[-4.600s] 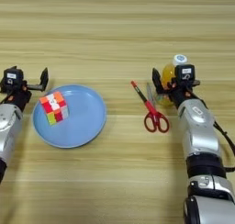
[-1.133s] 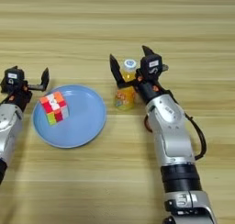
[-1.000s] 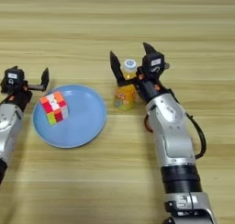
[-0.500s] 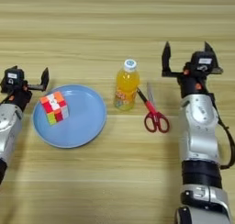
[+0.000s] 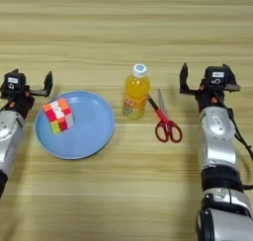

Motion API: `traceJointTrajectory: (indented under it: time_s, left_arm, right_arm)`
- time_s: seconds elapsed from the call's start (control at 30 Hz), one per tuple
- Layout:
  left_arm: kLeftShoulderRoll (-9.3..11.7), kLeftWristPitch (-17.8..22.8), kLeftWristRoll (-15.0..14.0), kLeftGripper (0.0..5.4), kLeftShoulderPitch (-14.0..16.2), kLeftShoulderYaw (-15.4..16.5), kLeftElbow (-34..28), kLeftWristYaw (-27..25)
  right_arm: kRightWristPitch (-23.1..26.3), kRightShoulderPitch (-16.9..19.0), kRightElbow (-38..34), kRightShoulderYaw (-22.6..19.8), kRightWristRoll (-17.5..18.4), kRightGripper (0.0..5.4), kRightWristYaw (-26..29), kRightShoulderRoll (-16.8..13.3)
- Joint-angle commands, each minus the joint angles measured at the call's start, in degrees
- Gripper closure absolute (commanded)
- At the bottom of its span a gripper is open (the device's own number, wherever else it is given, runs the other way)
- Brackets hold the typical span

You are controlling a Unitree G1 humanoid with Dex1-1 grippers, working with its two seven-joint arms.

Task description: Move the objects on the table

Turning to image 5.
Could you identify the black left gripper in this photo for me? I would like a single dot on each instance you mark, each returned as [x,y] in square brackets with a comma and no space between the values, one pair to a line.
[18,101]

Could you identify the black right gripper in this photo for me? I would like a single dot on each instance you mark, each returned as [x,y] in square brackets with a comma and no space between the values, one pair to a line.
[210,98]

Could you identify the multicoloured puzzle cube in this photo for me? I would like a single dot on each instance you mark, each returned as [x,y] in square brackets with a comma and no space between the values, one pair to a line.
[57,115]

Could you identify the orange juice bottle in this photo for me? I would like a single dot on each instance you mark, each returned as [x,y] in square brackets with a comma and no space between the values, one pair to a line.
[136,93]

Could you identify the round blue plate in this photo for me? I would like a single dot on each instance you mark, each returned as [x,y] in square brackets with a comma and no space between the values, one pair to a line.
[89,129]

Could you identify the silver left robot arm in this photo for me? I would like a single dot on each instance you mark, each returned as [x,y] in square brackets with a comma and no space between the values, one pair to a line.
[10,136]

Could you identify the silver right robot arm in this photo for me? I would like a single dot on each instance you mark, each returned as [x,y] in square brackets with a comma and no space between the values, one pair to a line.
[217,139]

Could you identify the right gripper white-labelled black box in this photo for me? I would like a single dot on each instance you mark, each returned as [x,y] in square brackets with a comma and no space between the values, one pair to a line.
[217,74]

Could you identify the gripper white-labelled black box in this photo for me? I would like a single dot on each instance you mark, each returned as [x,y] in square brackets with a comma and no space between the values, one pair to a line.
[13,81]
[217,74]

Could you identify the left gripper white-labelled black box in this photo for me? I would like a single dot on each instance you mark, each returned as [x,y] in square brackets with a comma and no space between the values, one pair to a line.
[13,81]

